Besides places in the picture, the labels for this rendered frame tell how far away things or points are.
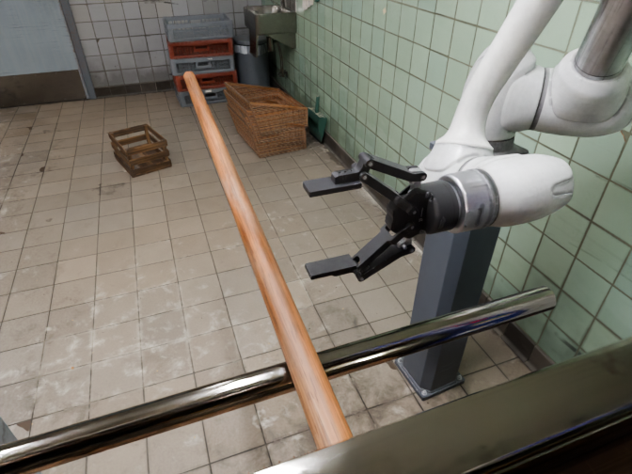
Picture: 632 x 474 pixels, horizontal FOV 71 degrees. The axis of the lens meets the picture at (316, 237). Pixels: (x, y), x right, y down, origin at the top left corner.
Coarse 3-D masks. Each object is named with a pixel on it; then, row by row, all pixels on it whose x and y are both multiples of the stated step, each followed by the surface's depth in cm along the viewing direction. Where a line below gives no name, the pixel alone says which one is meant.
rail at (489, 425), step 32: (608, 352) 12; (512, 384) 11; (544, 384) 11; (576, 384) 11; (608, 384) 11; (416, 416) 11; (448, 416) 11; (480, 416) 11; (512, 416) 11; (544, 416) 11; (576, 416) 11; (608, 416) 11; (352, 448) 10; (384, 448) 10; (416, 448) 10; (448, 448) 10; (480, 448) 10; (512, 448) 10; (544, 448) 10; (576, 448) 11
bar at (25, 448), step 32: (544, 288) 52; (448, 320) 48; (480, 320) 49; (512, 320) 50; (320, 352) 45; (352, 352) 45; (384, 352) 46; (416, 352) 47; (224, 384) 42; (256, 384) 42; (288, 384) 43; (128, 416) 39; (160, 416) 39; (192, 416) 40; (0, 448) 37; (32, 448) 37; (64, 448) 37; (96, 448) 38
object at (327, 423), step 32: (192, 96) 102; (224, 160) 73; (256, 224) 58; (256, 256) 53; (288, 288) 49; (288, 320) 44; (288, 352) 41; (320, 384) 38; (320, 416) 36; (320, 448) 34
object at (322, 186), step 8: (304, 184) 56; (312, 184) 56; (320, 184) 56; (328, 184) 56; (336, 184) 56; (344, 184) 56; (352, 184) 56; (360, 184) 56; (312, 192) 54; (320, 192) 55; (328, 192) 55; (336, 192) 56
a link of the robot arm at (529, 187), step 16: (480, 160) 71; (496, 160) 67; (512, 160) 65; (528, 160) 65; (544, 160) 66; (560, 160) 67; (496, 176) 63; (512, 176) 63; (528, 176) 63; (544, 176) 64; (560, 176) 65; (512, 192) 63; (528, 192) 63; (544, 192) 64; (560, 192) 65; (512, 208) 63; (528, 208) 64; (544, 208) 65; (560, 208) 67; (496, 224) 66; (512, 224) 66
